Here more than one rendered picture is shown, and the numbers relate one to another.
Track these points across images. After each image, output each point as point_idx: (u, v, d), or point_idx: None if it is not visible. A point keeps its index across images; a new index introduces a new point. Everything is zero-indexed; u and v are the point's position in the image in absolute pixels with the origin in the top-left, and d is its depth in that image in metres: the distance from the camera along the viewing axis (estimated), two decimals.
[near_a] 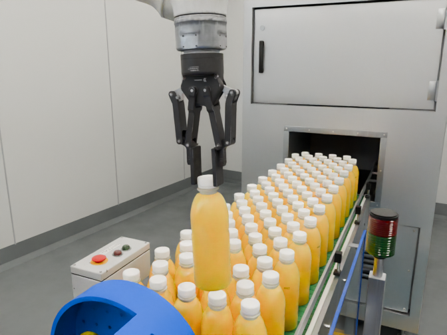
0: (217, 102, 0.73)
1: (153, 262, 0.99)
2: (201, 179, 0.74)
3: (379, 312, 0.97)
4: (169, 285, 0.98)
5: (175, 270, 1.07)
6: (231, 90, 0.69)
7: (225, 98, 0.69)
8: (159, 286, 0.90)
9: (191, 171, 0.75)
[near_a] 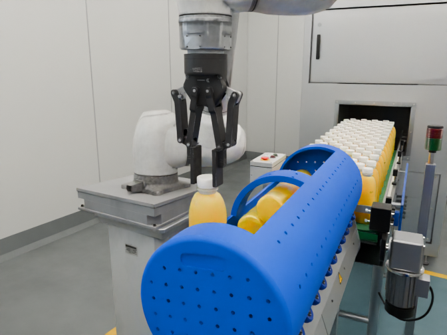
0: (219, 103, 0.72)
1: None
2: (200, 179, 0.74)
3: (432, 184, 1.69)
4: None
5: None
6: (233, 92, 0.68)
7: (227, 100, 0.69)
8: None
9: (191, 170, 0.75)
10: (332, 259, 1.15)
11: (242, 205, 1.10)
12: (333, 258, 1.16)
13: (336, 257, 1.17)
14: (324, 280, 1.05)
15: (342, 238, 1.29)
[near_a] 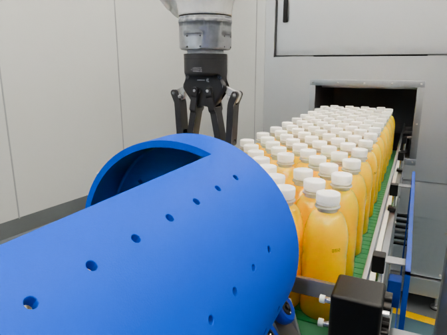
0: (219, 103, 0.72)
1: None
2: None
3: None
4: None
5: None
6: (233, 92, 0.68)
7: (227, 100, 0.69)
8: None
9: None
10: None
11: None
12: None
13: None
14: None
15: None
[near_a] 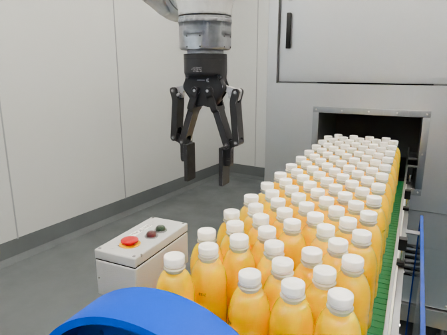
0: (221, 102, 0.72)
1: (199, 244, 0.79)
2: None
3: None
4: (221, 273, 0.78)
5: (222, 256, 0.87)
6: (234, 90, 0.68)
7: (229, 98, 0.69)
8: None
9: (185, 167, 0.75)
10: None
11: None
12: None
13: None
14: None
15: None
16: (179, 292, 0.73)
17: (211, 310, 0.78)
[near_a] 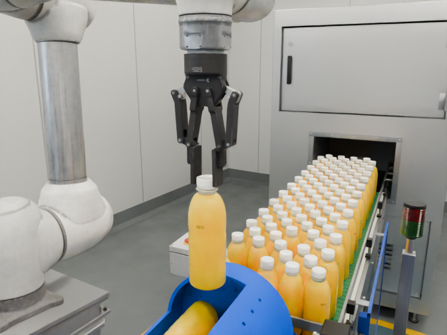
0: (219, 103, 0.72)
1: (197, 177, 0.76)
2: None
3: (410, 280, 1.26)
4: (219, 205, 0.75)
5: (247, 250, 1.36)
6: (233, 92, 0.68)
7: (227, 100, 0.69)
8: None
9: (191, 170, 0.75)
10: None
11: None
12: None
13: None
14: None
15: None
16: None
17: (209, 244, 0.75)
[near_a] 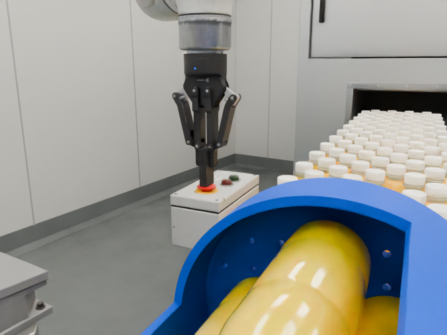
0: (193, 104, 0.72)
1: None
2: None
3: None
4: None
5: None
6: (181, 92, 0.75)
7: (187, 98, 0.75)
8: None
9: (212, 169, 0.76)
10: None
11: None
12: None
13: None
14: None
15: None
16: None
17: None
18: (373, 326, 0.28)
